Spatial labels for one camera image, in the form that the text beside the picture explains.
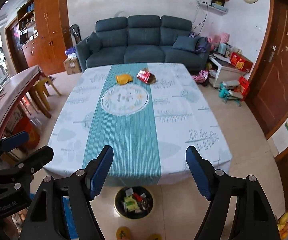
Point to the purple bag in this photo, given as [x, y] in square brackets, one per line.
[202, 45]

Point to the teal toy stool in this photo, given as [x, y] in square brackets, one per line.
[227, 92]

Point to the small red gift bag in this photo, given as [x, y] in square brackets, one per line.
[244, 85]

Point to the large red shopping bag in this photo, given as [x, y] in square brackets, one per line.
[30, 133]

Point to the pile of discarded wrappers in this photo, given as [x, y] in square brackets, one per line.
[135, 201]

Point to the cardboard box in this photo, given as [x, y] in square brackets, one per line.
[72, 65]

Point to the pink gift bags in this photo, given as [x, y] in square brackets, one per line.
[221, 38]

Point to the yellow slipper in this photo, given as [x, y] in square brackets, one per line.
[155, 237]
[124, 232]

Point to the dark round trash bin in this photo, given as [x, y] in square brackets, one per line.
[117, 202]

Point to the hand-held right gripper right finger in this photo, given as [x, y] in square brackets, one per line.
[199, 175]

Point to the red gift box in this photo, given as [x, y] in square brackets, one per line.
[241, 61]

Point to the white low stand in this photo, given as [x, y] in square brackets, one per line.
[225, 71]

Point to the red foil packet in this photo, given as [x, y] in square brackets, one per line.
[144, 75]

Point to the pile of yellow mangoes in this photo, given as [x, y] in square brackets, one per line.
[284, 226]

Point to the dark blue sofa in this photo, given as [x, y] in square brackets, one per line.
[144, 35]

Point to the dark blue sofa cushion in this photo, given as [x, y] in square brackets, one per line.
[94, 42]
[185, 43]

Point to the black standing fan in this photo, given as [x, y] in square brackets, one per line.
[75, 33]

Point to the mint green appliance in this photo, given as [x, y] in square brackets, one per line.
[224, 48]

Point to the yellow wooden stool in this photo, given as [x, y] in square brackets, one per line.
[42, 90]

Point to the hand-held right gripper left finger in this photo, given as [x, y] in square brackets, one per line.
[100, 175]

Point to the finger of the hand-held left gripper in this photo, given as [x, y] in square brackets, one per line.
[39, 155]
[16, 138]

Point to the table with patterned tablecloth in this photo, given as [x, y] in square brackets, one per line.
[124, 135]

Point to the orange wooden cabinet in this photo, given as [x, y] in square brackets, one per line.
[49, 25]

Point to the orange yellow bag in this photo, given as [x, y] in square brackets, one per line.
[124, 78]

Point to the white wall shelf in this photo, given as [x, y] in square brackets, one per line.
[217, 8]

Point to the pink bag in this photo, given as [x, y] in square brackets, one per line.
[201, 76]

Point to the purple packet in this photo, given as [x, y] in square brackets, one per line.
[71, 52]

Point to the long wooden side table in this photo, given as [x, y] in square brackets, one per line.
[16, 90]

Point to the dark brown printed packet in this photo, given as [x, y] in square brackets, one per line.
[154, 80]

